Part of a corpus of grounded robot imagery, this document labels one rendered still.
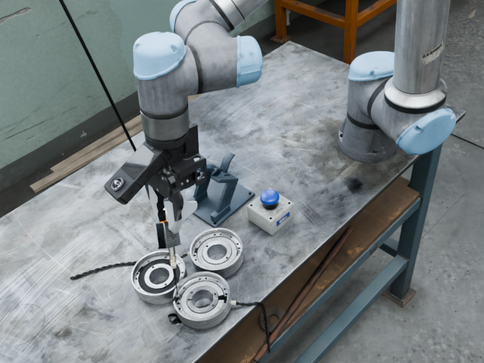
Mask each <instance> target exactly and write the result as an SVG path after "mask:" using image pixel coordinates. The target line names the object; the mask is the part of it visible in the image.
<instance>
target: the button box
mask: <svg viewBox="0 0 484 363"><path fill-rule="evenodd" d="M247 210H248V219H249V220H250V221H251V222H252V223H254V224H255V225H257V226H258V227H260V228H261V229H262V230H264V231H265V232H267V233H268V234H269V235H271V236H273V235H274V234H275V233H276V232H278V231H279V230H280V229H281V228H283V227H284V226H285V225H286V224H288V222H289V221H291V220H292V219H293V218H294V217H295V214H294V203H293V202H291V201H289V200H288V199H287V198H285V197H283V196H282V195H280V194H279V201H278V202H277V203H276V204H274V205H265V204H263V203H262V202H261V200H260V196H259V197H257V198H256V199H255V200H254V201H253V202H251V203H250V204H249V205H247Z"/></svg>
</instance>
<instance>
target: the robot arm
mask: <svg viewBox="0 0 484 363"><path fill-rule="evenodd" d="M267 1H268V0H183V1H180V2H179V3H178V4H177V5H176V6H175V7H174V8H173V10H172V12H171V16H170V26H171V30H172V32H173V33H171V32H165V33H162V32H152V33H148V34H146V35H144V36H142V37H140V38H138V39H137V40H136V42H135V44H134V46H133V59H134V75H135V77H136V84H137V89H138V99H139V105H140V114H141V120H142V126H143V132H144V135H145V142H144V143H143V144H142V145H141V146H140V147H139V148H138V149H137V150H136V151H135V152H134V154H133V155H131V157H129V159H128V160H126V162H125V163H124V164H123V165H122V166H121V167H120V168H119V169H118V170H117V171H116V172H115V174H114V175H113V176H112V177H111V178H110V179H109V180H108V181H107V182H106V183H105V185H104V188H105V189H106V191H107V192H108V193H109V194H110V195H111V196H112V197H113V198H114V199H115V200H117V201H118V202H119V203H121V204H123V205H126V204H127V203H128V202H129V201H130V200H131V199H132V198H133V197H134V196H135V195H136V194H137V193H138V192H139V191H140V190H141V188H142V187H143V186H144V185H145V189H146V192H147V195H148V199H149V200H150V202H151V206H152V208H153V211H154V212H155V215H156V217H157V219H158V221H159V222H162V221H166V220H165V215H164V210H163V209H164V208H166V211H167V220H168V223H169V226H168V229H169V230H170V231H171V232H172V233H174V234H176V233H178V232H179V230H180V228H181V225H182V222H183V221H184V220H186V219H187V218H188V217H189V216H190V215H191V214H192V213H193V212H194V211H195V210H196V209H197V202H196V201H187V198H186V195H185V193H183V192H180V191H182V190H183V189H188V188H190V187H191V186H193V185H194V184H195V186H196V187H197V186H199V185H201V184H203V183H204V182H206V181H207V177H206V160H205V157H204V156H202V155H201V154H200V153H199V138H198V124H196V123H194V122H190V121H189V106H188V96H192V95H196V94H204V93H208V92H212V91H220V90H223V89H231V88H235V87H236V88H239V87H240V86H244V85H247V84H252V83H255V82H257V81H258V80H259V79H260V77H261V74H262V70H263V59H262V54H261V49H260V47H259V44H258V43H257V41H256V40H255V39H254V38H253V37H252V36H243V37H241V36H237V37H231V36H230V35H229V33H230V32H231V31H232V30H234V29H235V28H236V27H237V26H238V25H239V24H241V23H242V22H243V21H244V20H245V19H247V18H248V17H249V16H251V15H252V14H253V13H254V12H255V11H256V10H257V9H259V8H260V7H261V6H262V5H264V4H265V3H266V2H267ZM450 1H451V0H397V12H396V26H395V52H394V53H391V52H386V51H377V52H371V53H365V54H363V55H360V56H358V57H357V58H355V59H354V60H353V61H352V63H351V65H350V70H349V75H348V79H349V88H348V101H347V113H346V117H345V119H344V121H343V123H342V125H341V128H340V130H339V136H338V145H339V148H340V149H341V151H342V152H343V153H344V154H345V155H347V156H348V157H349V158H352V159H354V160H357V161H361V162H366V163H377V162H382V161H386V160H388V159H391V158H392V157H394V156H395V155H396V154H398V152H399V151H400V149H402V150H404V151H405V152H406V153H407V154H410V155H413V156H417V155H422V154H425V153H428V152H429V151H432V150H434V149H435V148H436V147H438V146H439V145H441V144H442V143H443V142H444V141H445V140H446V139H447V138H448V137H449V135H450V134H451V132H452V131H453V129H454V126H455V124H456V117H455V114H454V113H453V111H452V110H451V109H449V108H447V107H446V98H447V85H446V83H445V82H444V80H443V79H441V72H442V61H443V56H444V45H445V40H446V33H447V23H448V17H449V7H450ZM194 158H200V159H199V160H197V161H194ZM202 166H203V171H204V176H203V177H202V178H200V179H198V180H197V177H199V176H200V171H198V170H197V169H198V168H200V167H202ZM164 206H165V207H164Z"/></svg>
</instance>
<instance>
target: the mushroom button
mask: <svg viewBox="0 0 484 363"><path fill-rule="evenodd" d="M260 200H261V202H262V203H263V204H265V205H274V204H276V203H277V202H278V201H279V193H278V192H277V191H275V190H273V189H267V190H264V191H263V192H262V193H261V195H260Z"/></svg>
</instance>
